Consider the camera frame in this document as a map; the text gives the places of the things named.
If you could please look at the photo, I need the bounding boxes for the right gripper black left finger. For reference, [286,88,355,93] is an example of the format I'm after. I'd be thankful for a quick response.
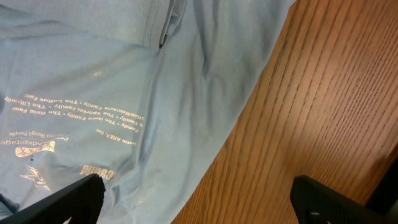
[1,174,106,224]

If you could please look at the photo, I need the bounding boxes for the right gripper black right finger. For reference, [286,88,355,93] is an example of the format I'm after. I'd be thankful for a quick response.
[290,175,392,224]

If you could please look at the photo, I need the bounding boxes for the light blue t-shirt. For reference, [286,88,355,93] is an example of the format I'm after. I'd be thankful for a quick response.
[1,0,292,223]

